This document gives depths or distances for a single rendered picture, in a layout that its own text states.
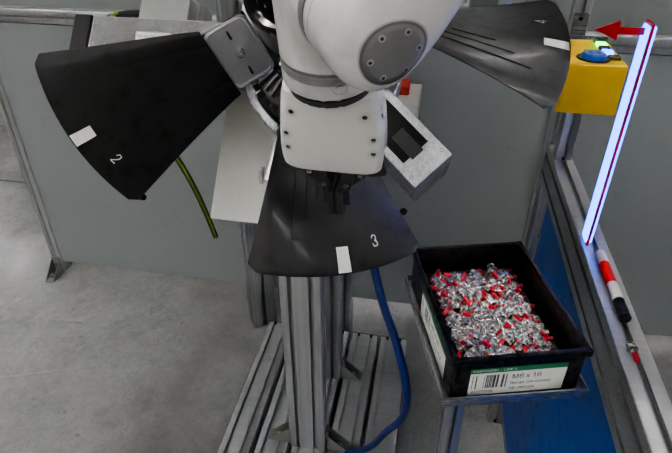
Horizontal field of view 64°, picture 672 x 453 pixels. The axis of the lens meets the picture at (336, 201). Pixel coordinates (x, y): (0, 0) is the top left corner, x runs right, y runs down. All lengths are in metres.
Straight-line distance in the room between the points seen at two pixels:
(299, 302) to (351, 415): 0.52
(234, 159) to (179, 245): 1.10
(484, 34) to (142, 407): 1.44
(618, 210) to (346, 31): 1.48
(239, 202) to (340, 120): 0.49
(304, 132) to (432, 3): 0.21
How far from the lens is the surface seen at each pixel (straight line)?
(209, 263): 2.03
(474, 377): 0.68
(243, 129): 0.97
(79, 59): 0.80
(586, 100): 1.05
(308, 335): 1.21
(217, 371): 1.82
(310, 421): 1.44
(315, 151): 0.52
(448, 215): 1.71
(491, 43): 0.72
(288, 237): 0.65
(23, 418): 1.91
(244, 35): 0.77
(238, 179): 0.96
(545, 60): 0.73
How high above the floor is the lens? 1.35
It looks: 32 degrees down
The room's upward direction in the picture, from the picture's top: straight up
